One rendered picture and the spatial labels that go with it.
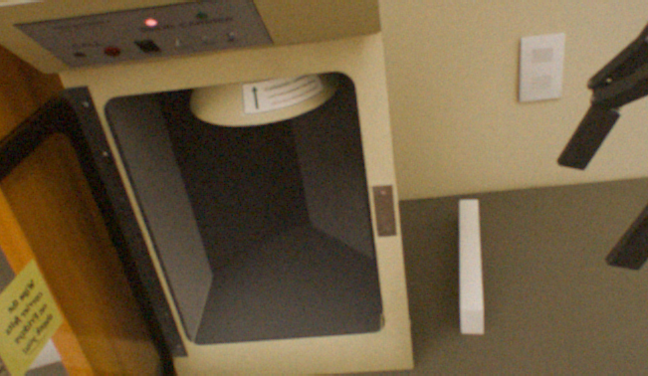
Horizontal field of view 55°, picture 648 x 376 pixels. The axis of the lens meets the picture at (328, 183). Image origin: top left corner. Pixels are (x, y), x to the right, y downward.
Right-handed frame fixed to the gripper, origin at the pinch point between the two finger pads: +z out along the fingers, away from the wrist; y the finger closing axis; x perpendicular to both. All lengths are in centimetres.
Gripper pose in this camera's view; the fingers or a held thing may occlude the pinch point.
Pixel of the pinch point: (599, 202)
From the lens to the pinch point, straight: 62.9
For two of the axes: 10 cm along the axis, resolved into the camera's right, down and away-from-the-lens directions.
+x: 9.7, 1.8, 1.7
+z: -2.5, 7.5, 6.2
